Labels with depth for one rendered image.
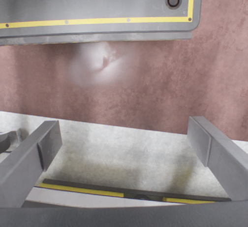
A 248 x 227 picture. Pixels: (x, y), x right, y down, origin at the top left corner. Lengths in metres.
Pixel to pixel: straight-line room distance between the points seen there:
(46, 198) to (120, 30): 0.53
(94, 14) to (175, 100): 0.57
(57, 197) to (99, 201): 0.13
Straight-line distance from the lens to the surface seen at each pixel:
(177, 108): 0.89
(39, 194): 0.63
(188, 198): 1.16
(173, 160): 1.04
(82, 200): 0.61
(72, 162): 1.04
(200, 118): 0.17
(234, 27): 0.95
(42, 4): 0.53
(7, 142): 1.02
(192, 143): 0.17
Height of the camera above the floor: 0.81
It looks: 73 degrees down
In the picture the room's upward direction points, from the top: 178 degrees clockwise
